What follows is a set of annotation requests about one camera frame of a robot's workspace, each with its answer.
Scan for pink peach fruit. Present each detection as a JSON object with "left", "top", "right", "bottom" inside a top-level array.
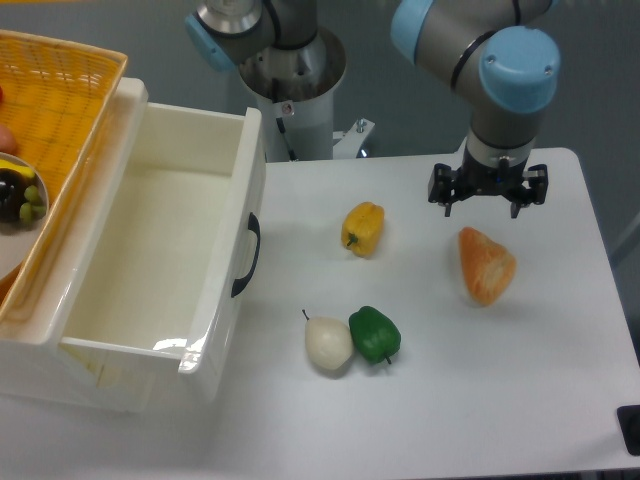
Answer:
[{"left": 0, "top": 124, "right": 18, "bottom": 155}]

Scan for black corner object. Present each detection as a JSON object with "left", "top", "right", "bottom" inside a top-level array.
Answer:
[{"left": 616, "top": 405, "right": 640, "bottom": 456}]

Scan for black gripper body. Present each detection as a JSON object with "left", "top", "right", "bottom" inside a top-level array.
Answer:
[{"left": 452, "top": 140, "right": 527, "bottom": 198}]

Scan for yellow bell pepper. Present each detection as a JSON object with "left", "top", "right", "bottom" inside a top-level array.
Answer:
[{"left": 341, "top": 202, "right": 385, "bottom": 258}]

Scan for green grapes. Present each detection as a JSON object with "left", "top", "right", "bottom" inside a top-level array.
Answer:
[{"left": 19, "top": 185, "right": 47, "bottom": 223}]

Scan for green bell pepper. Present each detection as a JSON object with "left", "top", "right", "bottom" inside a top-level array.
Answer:
[{"left": 348, "top": 306, "right": 401, "bottom": 365}]

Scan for black drawer handle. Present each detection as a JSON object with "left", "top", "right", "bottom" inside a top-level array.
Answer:
[{"left": 231, "top": 211, "right": 262, "bottom": 298}]

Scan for orange segment piece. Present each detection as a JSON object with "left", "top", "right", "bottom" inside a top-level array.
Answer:
[{"left": 458, "top": 227, "right": 517, "bottom": 306}]

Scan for yellow fruit piece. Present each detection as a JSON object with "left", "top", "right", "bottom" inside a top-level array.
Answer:
[{"left": 0, "top": 159, "right": 36, "bottom": 184}]

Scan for white plastic drawer box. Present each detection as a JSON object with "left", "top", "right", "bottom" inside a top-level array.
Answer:
[{"left": 1, "top": 79, "right": 266, "bottom": 412}]

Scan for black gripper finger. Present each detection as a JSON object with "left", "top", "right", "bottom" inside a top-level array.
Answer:
[
  {"left": 428, "top": 163, "right": 461, "bottom": 217},
  {"left": 508, "top": 164, "right": 548, "bottom": 219}
]

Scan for white plate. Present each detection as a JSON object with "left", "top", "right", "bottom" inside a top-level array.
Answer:
[{"left": 1, "top": 153, "right": 49, "bottom": 282}]

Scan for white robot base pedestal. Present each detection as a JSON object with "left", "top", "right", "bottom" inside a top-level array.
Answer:
[{"left": 239, "top": 27, "right": 375, "bottom": 163}]

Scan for yellow woven basket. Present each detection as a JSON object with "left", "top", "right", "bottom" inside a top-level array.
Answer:
[{"left": 1, "top": 30, "right": 128, "bottom": 316}]

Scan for dark purple grapes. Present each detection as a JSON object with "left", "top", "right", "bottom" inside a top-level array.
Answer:
[{"left": 0, "top": 168, "right": 28, "bottom": 223}]

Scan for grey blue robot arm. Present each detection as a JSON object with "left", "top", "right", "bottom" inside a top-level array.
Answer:
[{"left": 185, "top": 1, "right": 561, "bottom": 215}]

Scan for white pear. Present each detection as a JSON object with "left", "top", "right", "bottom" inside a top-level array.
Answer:
[{"left": 302, "top": 310, "right": 354, "bottom": 371}]

